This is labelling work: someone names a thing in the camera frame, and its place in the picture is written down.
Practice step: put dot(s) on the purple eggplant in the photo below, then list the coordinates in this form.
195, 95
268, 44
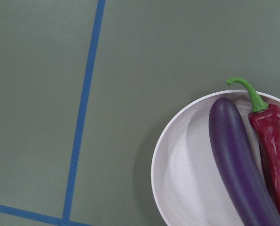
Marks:
237, 167

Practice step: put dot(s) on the red chili pepper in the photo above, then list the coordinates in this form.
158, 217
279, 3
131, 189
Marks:
264, 118

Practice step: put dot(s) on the pink plate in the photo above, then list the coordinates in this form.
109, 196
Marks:
187, 187

